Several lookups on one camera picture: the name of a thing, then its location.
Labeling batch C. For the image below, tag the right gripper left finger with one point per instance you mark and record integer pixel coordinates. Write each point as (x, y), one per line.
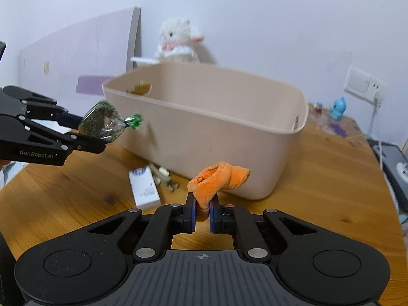
(161, 226)

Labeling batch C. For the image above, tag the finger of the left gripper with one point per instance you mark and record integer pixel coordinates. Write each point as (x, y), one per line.
(39, 107)
(42, 135)

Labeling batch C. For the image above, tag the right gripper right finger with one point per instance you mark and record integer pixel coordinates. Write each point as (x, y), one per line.
(241, 225)

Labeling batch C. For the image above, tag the white small box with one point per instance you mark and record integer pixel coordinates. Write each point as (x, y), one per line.
(144, 189)

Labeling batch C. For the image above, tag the green dried goods bag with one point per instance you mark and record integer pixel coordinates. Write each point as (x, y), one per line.
(103, 122)

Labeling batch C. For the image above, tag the orange cloth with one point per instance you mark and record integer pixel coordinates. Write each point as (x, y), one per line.
(219, 177)

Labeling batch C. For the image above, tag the flower hair clip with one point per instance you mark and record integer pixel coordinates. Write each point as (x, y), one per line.
(162, 176)

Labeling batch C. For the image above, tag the white bedding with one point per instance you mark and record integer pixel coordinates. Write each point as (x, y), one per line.
(9, 171)

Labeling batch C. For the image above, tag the pink purple headboard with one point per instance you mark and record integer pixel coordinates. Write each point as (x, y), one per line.
(71, 64)

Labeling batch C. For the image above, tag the gold tissue pack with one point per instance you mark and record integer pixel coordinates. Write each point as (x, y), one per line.
(142, 88)

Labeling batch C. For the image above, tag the beige plastic storage bin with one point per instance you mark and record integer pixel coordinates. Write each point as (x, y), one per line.
(199, 114)

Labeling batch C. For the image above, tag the small yellow blue toy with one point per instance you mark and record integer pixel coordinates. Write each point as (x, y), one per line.
(318, 107)

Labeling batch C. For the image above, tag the white plush lamb toy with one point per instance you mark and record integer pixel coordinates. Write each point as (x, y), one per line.
(177, 40)

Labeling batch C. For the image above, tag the floral table mat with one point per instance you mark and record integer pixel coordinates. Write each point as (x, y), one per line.
(346, 128)

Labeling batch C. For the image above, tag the blue cartoon figurine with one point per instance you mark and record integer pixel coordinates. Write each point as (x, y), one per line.
(338, 109)

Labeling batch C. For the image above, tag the dark grey laptop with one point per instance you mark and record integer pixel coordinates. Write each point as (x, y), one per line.
(395, 167)

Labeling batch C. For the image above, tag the white wall switch socket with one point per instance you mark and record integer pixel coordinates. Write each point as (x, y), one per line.
(365, 86)

